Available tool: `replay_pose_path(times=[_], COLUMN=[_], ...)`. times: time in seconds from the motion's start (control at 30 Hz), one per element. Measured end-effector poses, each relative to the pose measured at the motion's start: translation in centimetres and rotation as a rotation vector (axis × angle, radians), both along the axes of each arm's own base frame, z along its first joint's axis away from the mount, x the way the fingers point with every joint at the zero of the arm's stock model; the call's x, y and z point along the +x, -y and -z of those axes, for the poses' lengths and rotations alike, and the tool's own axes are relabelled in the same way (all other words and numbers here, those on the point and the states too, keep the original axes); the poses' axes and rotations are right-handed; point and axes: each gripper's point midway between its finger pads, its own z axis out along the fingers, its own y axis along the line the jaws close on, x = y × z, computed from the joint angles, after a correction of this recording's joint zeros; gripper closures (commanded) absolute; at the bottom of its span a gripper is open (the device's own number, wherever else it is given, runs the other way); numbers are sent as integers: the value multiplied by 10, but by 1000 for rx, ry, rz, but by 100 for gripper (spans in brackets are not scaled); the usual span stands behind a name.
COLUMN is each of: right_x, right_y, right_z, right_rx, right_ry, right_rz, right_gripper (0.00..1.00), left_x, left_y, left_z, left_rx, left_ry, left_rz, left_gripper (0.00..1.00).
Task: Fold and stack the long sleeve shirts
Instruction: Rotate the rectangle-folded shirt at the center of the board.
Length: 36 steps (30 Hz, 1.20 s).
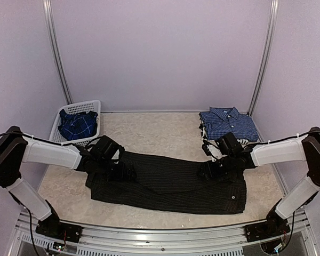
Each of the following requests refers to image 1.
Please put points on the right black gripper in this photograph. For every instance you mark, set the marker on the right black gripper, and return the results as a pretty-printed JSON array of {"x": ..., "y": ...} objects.
[{"x": 209, "y": 171}]

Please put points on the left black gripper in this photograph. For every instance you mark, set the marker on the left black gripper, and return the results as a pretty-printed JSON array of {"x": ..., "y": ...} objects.
[{"x": 120, "y": 175}]

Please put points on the black white printed shirt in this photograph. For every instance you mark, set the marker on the black white printed shirt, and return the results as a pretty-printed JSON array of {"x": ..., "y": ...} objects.
[{"x": 241, "y": 141}]

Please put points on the black pinstripe long sleeve shirt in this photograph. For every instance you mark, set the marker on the black pinstripe long sleeve shirt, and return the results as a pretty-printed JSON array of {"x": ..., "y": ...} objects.
[{"x": 170, "y": 184}]

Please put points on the blue checked shirt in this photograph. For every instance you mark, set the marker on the blue checked shirt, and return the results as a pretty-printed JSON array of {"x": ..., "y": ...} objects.
[{"x": 217, "y": 122}]

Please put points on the white plastic laundry basket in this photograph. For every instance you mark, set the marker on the white plastic laundry basket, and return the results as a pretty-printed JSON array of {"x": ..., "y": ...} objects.
[{"x": 93, "y": 105}]

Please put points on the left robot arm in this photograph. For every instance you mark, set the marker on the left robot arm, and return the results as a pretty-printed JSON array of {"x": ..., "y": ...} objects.
[{"x": 101, "y": 155}]

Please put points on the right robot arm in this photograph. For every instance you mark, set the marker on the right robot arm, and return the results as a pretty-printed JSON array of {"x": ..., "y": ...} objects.
[{"x": 300, "y": 147}]

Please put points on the dark blue plaid shirt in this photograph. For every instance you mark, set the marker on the dark blue plaid shirt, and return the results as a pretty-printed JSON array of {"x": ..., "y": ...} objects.
[{"x": 78, "y": 126}]

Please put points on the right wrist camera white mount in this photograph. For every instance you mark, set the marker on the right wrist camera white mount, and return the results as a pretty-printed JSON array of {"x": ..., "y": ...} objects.
[{"x": 212, "y": 151}]

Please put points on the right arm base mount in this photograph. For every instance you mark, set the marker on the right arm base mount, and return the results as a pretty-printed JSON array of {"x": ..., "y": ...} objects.
[{"x": 266, "y": 229}]

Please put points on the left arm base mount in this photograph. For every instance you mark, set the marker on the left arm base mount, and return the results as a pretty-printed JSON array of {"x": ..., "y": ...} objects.
[{"x": 53, "y": 227}]

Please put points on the front aluminium rail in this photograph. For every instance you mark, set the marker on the front aluminium rail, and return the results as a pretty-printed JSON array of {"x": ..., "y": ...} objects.
[{"x": 101, "y": 240}]

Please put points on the right aluminium frame post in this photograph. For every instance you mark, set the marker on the right aluminium frame post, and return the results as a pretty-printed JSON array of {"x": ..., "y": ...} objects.
[{"x": 265, "y": 56}]

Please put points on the aluminium frame post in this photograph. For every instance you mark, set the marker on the aluminium frame post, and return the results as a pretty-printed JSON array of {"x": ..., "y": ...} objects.
[
  {"x": 47, "y": 6},
  {"x": 265, "y": 56}
]

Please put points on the left aluminium frame post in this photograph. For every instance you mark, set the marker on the left aluminium frame post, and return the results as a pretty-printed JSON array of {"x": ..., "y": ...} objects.
[{"x": 47, "y": 6}]

